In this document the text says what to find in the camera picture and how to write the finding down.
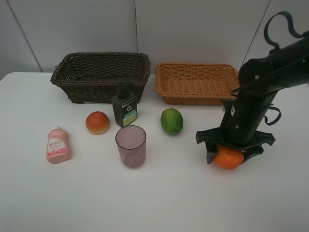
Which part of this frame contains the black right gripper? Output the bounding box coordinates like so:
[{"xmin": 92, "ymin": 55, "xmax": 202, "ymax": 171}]
[{"xmin": 196, "ymin": 93, "xmax": 276, "ymax": 164}]

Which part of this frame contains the orange tangerine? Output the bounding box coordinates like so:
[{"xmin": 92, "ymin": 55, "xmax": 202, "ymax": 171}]
[{"xmin": 212, "ymin": 145, "xmax": 244, "ymax": 170}]

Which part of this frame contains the green lime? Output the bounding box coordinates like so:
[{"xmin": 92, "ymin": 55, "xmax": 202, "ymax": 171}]
[{"xmin": 160, "ymin": 108, "xmax": 183, "ymax": 135}]

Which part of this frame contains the purple translucent plastic cup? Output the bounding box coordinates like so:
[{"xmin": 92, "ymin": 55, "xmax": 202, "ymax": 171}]
[{"xmin": 115, "ymin": 125, "xmax": 147, "ymax": 169}]

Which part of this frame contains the dark green pump bottle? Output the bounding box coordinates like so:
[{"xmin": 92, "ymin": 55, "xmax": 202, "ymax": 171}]
[{"xmin": 112, "ymin": 83, "xmax": 138, "ymax": 128}]

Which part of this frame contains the pink detergent bottle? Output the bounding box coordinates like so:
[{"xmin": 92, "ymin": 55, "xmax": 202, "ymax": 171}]
[{"xmin": 46, "ymin": 126, "xmax": 71, "ymax": 164}]

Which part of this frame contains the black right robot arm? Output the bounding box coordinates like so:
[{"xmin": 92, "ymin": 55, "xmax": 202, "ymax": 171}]
[{"xmin": 196, "ymin": 38, "xmax": 309, "ymax": 164}]

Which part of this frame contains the tan wicker basket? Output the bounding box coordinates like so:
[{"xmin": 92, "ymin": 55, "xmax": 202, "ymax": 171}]
[{"xmin": 155, "ymin": 62, "xmax": 239, "ymax": 106}]

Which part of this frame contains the red orange bun toy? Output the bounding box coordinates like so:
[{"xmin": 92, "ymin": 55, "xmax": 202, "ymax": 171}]
[{"xmin": 85, "ymin": 111, "xmax": 110, "ymax": 135}]

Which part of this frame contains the dark brown wicker basket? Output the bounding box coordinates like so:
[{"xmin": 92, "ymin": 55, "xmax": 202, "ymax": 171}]
[{"xmin": 50, "ymin": 52, "xmax": 150, "ymax": 104}]

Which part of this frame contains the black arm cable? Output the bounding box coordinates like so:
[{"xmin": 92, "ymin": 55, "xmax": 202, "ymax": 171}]
[{"xmin": 263, "ymin": 11, "xmax": 309, "ymax": 49}]

